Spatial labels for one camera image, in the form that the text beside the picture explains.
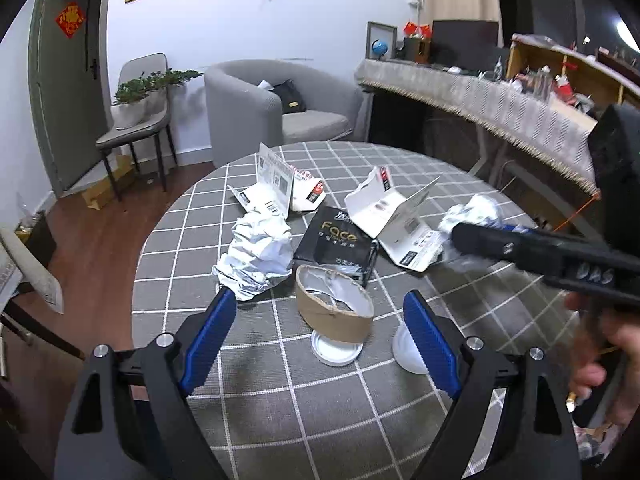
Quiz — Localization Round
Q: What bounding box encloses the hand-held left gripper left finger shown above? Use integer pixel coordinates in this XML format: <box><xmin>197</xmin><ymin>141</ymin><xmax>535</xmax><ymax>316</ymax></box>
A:
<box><xmin>52</xmin><ymin>287</ymin><xmax>238</xmax><ymax>480</ymax></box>

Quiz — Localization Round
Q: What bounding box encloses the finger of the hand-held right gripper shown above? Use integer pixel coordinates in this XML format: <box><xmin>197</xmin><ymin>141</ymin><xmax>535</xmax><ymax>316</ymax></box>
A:
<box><xmin>450</xmin><ymin>221</ymin><xmax>640</xmax><ymax>309</ymax></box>

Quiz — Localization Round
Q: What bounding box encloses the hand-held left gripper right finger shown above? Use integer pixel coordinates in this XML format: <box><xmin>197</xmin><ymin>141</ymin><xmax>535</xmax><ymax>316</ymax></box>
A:
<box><xmin>402</xmin><ymin>289</ymin><xmax>583</xmax><ymax>480</ymax></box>

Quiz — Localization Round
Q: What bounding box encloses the white paper ball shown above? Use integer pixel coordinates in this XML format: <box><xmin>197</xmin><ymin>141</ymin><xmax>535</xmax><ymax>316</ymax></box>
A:
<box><xmin>437</xmin><ymin>192</ymin><xmax>501</xmax><ymax>271</ymax></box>

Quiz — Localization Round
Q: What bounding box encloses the brown cardboard tape ring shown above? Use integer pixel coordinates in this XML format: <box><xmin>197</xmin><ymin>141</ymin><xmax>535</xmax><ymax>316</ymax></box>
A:
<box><xmin>294</xmin><ymin>264</ymin><xmax>375</xmax><ymax>346</ymax></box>

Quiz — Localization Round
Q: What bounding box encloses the white packaging with red label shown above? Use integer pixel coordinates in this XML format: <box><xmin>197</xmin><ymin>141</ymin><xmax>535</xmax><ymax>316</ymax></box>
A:
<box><xmin>345</xmin><ymin>165</ymin><xmax>408</xmax><ymax>238</ymax></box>

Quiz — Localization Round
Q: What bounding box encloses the black tissue packet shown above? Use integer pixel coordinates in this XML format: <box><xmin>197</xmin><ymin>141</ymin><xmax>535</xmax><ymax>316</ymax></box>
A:
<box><xmin>292</xmin><ymin>205</ymin><xmax>378</xmax><ymax>288</ymax></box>

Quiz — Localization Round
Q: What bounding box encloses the person's right hand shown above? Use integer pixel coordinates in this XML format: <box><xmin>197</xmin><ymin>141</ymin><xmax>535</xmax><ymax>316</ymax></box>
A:
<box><xmin>564</xmin><ymin>292</ymin><xmax>640</xmax><ymax>428</ymax></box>

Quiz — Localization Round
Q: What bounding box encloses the white plastic cup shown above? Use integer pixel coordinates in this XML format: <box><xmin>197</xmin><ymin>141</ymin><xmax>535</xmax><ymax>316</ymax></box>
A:
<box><xmin>391</xmin><ymin>324</ymin><xmax>431</xmax><ymax>376</ymax></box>

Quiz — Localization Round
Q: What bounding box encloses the open white box right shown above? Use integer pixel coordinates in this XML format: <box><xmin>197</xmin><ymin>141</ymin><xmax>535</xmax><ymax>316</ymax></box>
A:
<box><xmin>377</xmin><ymin>176</ymin><xmax>446</xmax><ymax>273</ymax></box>

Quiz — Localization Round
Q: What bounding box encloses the open white box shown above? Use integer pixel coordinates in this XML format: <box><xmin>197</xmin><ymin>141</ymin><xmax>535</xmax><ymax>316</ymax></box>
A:
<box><xmin>227</xmin><ymin>142</ymin><xmax>293</xmax><ymax>220</ymax></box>
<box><xmin>377</xmin><ymin>176</ymin><xmax>446</xmax><ymax>273</ymax></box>

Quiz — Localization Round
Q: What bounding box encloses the white round lid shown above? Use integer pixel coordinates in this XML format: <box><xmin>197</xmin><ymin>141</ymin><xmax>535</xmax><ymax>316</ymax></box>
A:
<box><xmin>311</xmin><ymin>330</ymin><xmax>362</xmax><ymax>367</ymax></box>

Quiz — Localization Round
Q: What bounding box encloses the crumpled silver white wrapper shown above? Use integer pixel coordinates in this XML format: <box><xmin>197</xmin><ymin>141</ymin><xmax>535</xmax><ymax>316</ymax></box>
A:
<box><xmin>212</xmin><ymin>210</ymin><xmax>296</xmax><ymax>303</ymax></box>

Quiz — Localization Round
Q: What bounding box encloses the ceiling light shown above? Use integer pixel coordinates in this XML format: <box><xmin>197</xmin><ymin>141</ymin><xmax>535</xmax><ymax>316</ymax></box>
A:
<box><xmin>616</xmin><ymin>20</ymin><xmax>640</xmax><ymax>52</ymax></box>

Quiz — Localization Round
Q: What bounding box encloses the wooden desk shelf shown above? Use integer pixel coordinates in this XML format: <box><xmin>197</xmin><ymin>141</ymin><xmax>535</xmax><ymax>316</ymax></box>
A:
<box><xmin>506</xmin><ymin>34</ymin><xmax>640</xmax><ymax>111</ymax></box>

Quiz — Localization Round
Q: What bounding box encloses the beige fringed desk cloth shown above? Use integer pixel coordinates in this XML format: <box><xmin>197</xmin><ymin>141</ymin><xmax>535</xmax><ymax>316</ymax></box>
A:
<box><xmin>355</xmin><ymin>57</ymin><xmax>601</xmax><ymax>196</ymax></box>

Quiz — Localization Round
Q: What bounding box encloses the small red white box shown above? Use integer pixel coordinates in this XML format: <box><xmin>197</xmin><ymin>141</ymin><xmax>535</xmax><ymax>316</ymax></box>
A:
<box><xmin>290</xmin><ymin>167</ymin><xmax>327</xmax><ymax>212</ymax></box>

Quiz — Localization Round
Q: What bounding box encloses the open white box left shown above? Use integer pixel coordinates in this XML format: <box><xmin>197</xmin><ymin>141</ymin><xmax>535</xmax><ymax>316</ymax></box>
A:
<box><xmin>227</xmin><ymin>142</ymin><xmax>293</xmax><ymax>220</ymax></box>

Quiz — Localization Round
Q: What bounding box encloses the flat cardboard box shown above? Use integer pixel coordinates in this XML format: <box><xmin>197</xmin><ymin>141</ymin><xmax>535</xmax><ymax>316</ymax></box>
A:
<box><xmin>81</xmin><ymin>155</ymin><xmax>136</xmax><ymax>210</ymax></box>

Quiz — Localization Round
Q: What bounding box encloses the white patterned panel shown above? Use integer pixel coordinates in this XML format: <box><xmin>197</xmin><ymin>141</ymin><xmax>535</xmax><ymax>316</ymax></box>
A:
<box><xmin>0</xmin><ymin>226</ymin><xmax>66</xmax><ymax>316</ymax></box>

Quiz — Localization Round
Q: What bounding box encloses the black storage bin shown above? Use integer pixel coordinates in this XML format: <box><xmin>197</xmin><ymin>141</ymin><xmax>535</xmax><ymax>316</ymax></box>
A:
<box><xmin>15</xmin><ymin>210</ymin><xmax>57</xmax><ymax>266</ymax></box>

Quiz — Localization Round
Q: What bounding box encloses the black monitor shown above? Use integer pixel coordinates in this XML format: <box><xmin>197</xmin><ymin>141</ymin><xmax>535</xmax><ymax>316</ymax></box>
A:
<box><xmin>431</xmin><ymin>20</ymin><xmax>501</xmax><ymax>68</ymax></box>

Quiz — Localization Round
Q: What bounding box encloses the dark wooden box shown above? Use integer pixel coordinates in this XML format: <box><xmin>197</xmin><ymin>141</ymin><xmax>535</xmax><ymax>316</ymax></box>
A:
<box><xmin>402</xmin><ymin>36</ymin><xmax>432</xmax><ymax>65</ymax></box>

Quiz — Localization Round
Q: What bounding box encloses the grey armchair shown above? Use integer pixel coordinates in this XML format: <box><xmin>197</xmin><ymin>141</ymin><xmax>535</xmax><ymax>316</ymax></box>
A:
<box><xmin>204</xmin><ymin>59</ymin><xmax>366</xmax><ymax>168</ymax></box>

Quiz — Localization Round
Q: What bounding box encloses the black handbag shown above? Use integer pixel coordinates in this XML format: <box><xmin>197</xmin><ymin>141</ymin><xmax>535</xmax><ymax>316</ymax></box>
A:
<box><xmin>270</xmin><ymin>79</ymin><xmax>307</xmax><ymax>115</ymax></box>

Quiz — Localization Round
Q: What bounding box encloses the potted green plant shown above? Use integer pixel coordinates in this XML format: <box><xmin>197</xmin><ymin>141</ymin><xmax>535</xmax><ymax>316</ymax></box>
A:
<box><xmin>111</xmin><ymin>69</ymin><xmax>203</xmax><ymax>128</ymax></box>

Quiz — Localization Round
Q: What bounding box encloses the grey dining chair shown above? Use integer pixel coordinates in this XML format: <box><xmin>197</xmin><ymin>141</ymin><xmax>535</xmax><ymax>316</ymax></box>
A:
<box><xmin>95</xmin><ymin>52</ymin><xmax>178</xmax><ymax>201</ymax></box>

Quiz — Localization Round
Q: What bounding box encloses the grey door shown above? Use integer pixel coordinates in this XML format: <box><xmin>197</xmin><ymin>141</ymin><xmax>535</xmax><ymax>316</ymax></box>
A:
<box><xmin>27</xmin><ymin>0</ymin><xmax>108</xmax><ymax>196</ymax></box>

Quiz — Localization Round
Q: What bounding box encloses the red diamond door decoration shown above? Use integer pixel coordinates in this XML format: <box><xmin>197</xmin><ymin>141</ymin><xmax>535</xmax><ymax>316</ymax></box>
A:
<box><xmin>55</xmin><ymin>1</ymin><xmax>87</xmax><ymax>40</ymax></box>

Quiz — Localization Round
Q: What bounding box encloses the orange cable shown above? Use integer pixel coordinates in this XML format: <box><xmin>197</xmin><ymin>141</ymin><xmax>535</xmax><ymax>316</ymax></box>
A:
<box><xmin>550</xmin><ymin>194</ymin><xmax>601</xmax><ymax>233</ymax></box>

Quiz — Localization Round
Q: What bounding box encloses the grey picture frame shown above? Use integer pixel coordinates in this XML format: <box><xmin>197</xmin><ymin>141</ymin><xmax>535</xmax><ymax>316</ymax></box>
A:
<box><xmin>366</xmin><ymin>21</ymin><xmax>398</xmax><ymax>60</ymax></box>

